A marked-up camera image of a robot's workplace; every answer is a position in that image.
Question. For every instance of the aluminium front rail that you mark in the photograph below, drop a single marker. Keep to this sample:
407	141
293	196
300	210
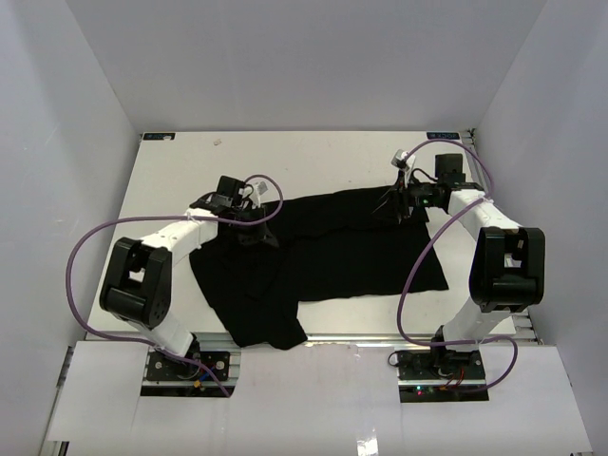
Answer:
353	339

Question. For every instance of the right black logo sticker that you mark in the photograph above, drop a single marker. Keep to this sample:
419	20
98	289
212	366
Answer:
450	136

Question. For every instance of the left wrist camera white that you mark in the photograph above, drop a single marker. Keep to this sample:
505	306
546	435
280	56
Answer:
254	191

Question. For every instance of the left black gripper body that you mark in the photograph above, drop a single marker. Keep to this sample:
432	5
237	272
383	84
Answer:
249	214

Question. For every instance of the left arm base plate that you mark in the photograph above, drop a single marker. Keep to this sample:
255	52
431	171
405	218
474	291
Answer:
166	377

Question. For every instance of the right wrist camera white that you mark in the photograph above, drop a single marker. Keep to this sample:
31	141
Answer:
403	160

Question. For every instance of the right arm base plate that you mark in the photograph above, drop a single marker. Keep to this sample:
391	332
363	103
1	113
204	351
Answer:
442	380

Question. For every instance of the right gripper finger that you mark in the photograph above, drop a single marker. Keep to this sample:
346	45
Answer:
391	202
415	215

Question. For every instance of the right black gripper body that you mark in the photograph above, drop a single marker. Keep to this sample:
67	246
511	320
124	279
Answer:
423	194

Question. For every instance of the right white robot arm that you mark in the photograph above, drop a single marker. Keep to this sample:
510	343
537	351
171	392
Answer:
506	276

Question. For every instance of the black t-shirt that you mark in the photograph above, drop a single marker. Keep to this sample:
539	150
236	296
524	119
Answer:
339	245

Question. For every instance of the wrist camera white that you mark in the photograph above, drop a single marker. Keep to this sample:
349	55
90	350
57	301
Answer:
254	191
403	160

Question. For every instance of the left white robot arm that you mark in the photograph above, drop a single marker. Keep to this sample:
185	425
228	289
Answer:
137	286

